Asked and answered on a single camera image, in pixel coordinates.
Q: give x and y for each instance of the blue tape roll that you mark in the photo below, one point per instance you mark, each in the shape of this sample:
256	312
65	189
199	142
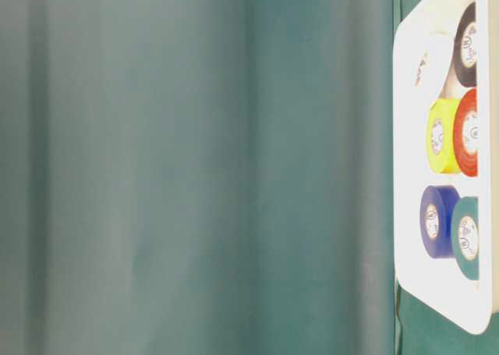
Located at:
435	214

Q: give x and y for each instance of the yellow tape roll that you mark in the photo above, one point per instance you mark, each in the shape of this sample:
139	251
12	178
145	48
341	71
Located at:
439	137

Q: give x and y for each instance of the white tape roll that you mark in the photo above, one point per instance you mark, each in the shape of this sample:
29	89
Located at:
432	67

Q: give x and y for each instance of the red tape roll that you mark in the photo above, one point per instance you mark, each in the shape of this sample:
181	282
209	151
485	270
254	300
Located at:
466	134

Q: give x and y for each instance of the green tape roll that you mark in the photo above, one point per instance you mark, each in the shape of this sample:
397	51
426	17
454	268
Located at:
465	236

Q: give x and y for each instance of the black tape roll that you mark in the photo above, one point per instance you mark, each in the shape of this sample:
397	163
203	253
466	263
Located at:
465	48

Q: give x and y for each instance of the green table cloth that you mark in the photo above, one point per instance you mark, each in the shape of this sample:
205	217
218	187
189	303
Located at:
204	177

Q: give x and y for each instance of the white plastic tray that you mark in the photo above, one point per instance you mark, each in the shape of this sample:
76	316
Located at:
439	283

